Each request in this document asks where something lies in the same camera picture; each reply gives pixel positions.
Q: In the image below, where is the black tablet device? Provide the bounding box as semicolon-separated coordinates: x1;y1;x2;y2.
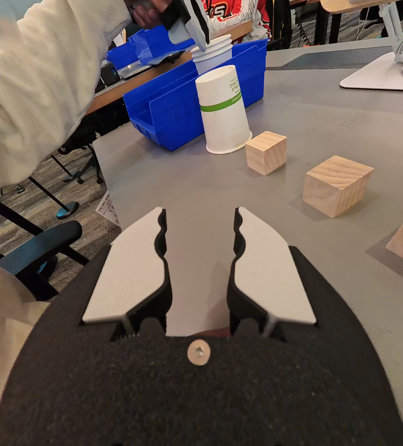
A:
119;50;187;80

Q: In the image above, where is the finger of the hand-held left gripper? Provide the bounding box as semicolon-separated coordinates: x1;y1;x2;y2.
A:
168;16;202;46
182;0;211;53

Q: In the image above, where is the black charger device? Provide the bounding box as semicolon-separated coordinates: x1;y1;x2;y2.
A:
100;63;121;86

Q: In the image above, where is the person's left hand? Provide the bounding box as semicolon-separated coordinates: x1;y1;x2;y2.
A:
131;0;174;29

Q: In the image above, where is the black stanchion post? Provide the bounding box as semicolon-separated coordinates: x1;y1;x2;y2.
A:
28;175;81;221

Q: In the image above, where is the wood-edged neighbouring table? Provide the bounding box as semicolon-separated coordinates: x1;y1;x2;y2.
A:
86;19;254;115

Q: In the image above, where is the stack of white paper cups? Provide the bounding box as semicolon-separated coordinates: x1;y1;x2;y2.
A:
192;43;233;75

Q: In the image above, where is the long blue plastic bin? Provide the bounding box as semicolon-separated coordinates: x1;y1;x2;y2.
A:
106;25;197;70

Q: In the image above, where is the person's cream sweater torso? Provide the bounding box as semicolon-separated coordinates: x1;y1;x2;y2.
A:
0;254;54;441

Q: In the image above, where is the white document stand wooden board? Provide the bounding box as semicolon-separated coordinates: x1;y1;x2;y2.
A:
319;0;403;92

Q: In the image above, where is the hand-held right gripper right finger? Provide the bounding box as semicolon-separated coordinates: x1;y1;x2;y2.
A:
227;207;317;326

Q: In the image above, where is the printed paper sheet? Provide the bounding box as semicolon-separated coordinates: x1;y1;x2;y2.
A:
96;190;121;226

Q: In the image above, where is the person's left forearm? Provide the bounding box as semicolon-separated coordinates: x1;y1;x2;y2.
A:
0;0;134;196

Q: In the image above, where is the black office chair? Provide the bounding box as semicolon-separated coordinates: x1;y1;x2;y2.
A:
0;220;83;302

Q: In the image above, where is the black swivel chair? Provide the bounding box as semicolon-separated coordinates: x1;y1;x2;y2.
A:
57;115;105;185

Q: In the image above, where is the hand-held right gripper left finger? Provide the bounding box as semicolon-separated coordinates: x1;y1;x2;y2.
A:
82;207;173;325

